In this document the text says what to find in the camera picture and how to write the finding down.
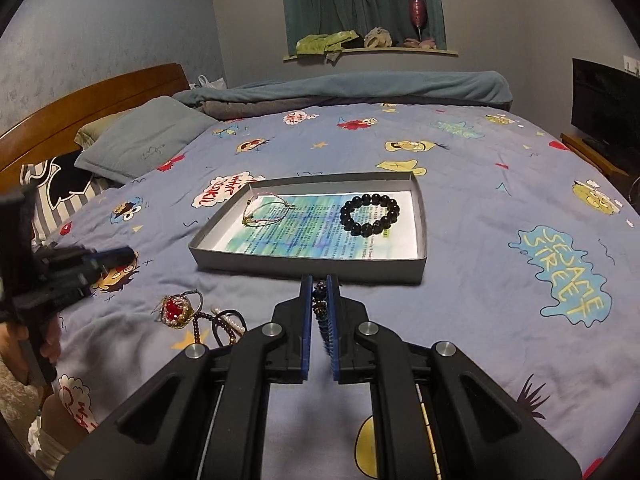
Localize dark small-bead bracelet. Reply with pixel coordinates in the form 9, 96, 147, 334
192, 310, 236, 349

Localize thin string bracelet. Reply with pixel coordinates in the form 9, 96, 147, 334
241, 199, 294, 229

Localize window sill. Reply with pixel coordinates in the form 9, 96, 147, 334
283, 47, 459, 64

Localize printed paper sheet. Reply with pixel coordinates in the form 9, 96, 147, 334
212, 189, 419, 261

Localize blue bead bracelet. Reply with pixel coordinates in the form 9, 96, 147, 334
312, 282, 335, 361

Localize blue folded blanket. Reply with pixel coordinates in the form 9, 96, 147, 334
172, 70, 514, 109

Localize green curtain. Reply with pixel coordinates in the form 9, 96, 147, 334
278, 0, 446, 56

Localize black television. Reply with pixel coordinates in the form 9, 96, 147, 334
571, 57, 640, 162

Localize wooden television stand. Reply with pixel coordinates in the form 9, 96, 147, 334
560, 132, 632, 179

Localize person's left hand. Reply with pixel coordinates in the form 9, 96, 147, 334
0, 317, 64, 386

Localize olive pillow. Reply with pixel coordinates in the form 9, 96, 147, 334
75, 110, 134, 149

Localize grey shallow cardboard box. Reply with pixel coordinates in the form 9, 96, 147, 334
188, 172, 428, 287

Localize beige plush toy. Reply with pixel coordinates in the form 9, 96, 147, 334
363, 26, 394, 50

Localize wooden headboard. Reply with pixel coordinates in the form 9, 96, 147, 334
0, 63, 190, 194

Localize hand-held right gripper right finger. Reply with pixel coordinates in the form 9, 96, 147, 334
327, 274, 583, 480

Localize black bead bracelet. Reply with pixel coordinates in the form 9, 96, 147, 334
340, 192, 402, 239

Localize green cloth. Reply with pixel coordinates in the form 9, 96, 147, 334
296, 31, 364, 64

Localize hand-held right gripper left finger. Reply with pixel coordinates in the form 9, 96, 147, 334
54, 275, 314, 480

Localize silver hoop bangle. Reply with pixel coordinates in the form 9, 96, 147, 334
180, 289, 205, 314

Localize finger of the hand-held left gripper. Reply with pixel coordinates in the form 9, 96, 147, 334
50, 245, 137, 267
50, 258, 139, 306

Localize pearl and gold hair clip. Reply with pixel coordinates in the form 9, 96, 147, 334
212, 307, 247, 334

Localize grey-blue pillow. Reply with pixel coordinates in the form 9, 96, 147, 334
75, 96, 217, 185

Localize grey folded blanket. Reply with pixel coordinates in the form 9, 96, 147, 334
200, 95, 321, 121

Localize cartoon printed bed sheet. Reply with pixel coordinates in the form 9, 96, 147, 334
30, 102, 637, 480

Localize red beaded bracelet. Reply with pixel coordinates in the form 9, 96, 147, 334
159, 294, 195, 331

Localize black and white striped pillow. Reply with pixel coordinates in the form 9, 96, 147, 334
20, 156, 114, 242

